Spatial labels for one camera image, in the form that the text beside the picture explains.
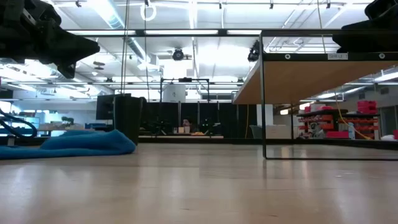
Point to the black partition wall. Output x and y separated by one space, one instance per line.
224 119

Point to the black ceiling camera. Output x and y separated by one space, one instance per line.
178 54
253 52

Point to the white storage box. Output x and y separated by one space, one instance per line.
278 131

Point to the blue cloth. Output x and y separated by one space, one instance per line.
77 144

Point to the wooden shelf with black frame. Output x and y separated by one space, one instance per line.
298 81

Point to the black monitor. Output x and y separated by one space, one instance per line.
104 107

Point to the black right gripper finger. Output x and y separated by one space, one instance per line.
357 25
351 43

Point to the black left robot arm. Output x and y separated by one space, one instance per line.
6 9

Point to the black background rig frame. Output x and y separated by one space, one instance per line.
185 80

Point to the black metal rig frame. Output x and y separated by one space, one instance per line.
192 140

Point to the white shelf label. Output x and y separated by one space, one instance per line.
337 56

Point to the rack with red bins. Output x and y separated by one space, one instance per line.
360 119

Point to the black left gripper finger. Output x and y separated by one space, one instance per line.
79 46
67 70

